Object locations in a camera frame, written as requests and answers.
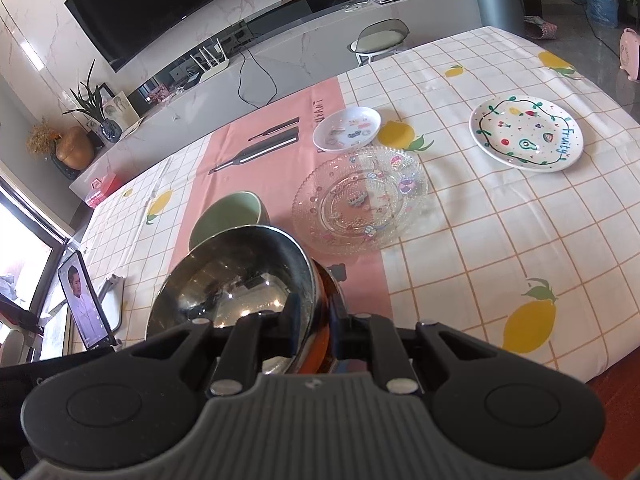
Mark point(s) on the clear glass plate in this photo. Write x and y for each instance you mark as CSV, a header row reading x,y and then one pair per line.
x,y
350,200

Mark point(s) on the pink bag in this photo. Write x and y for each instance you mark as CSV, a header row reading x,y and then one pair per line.
x,y
541,29

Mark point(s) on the pink photo frame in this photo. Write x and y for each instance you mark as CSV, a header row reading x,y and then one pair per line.
x,y
161,94

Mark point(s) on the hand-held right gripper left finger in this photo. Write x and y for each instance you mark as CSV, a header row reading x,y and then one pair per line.
x,y
247,345

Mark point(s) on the blue vase with plant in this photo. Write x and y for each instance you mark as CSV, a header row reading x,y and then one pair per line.
x,y
109,130

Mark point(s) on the white router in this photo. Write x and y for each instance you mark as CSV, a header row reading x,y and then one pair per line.
x,y
212,71

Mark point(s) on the pink table runner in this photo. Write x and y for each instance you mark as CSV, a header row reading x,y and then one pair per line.
x,y
260,170

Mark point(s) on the orange steel bowl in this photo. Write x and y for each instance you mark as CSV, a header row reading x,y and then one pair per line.
x,y
240,275

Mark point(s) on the sketch picture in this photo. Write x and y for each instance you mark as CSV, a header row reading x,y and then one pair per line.
x,y
120,110

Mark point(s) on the pink space heater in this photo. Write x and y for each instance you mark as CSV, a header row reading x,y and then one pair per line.
x,y
631,55

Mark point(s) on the grey phone stand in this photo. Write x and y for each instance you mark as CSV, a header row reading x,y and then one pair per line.
x,y
114,300

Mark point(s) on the pink storage box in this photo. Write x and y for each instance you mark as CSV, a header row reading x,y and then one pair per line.
x,y
102,192

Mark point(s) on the white painted plate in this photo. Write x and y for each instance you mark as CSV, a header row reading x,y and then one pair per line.
x,y
525,132

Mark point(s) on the checked lemon print tablecloth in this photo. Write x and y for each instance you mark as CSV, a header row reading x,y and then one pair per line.
x,y
500,235

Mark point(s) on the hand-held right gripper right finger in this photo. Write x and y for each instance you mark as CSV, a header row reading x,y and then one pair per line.
x,y
380,345

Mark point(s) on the grey stool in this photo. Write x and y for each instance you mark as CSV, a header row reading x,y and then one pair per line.
x,y
380,40

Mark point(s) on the small white patterned bowl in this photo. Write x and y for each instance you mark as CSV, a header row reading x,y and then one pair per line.
x,y
345,130

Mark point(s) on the smartphone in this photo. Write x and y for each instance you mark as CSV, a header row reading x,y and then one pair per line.
x,y
82,300

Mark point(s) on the dried flowers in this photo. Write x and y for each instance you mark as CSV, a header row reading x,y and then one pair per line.
x,y
42,137

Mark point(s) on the marble television console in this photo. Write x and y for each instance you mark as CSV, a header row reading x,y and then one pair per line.
x,y
300,55

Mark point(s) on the black television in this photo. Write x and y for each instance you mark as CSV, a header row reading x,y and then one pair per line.
x,y
165,5

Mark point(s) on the brown gourd vase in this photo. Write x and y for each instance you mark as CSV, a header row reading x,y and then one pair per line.
x,y
75,150

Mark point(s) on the grey trash bin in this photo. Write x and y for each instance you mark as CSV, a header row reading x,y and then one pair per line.
x,y
497,5

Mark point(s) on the green ceramic bowl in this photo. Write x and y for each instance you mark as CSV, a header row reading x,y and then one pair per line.
x,y
225,215

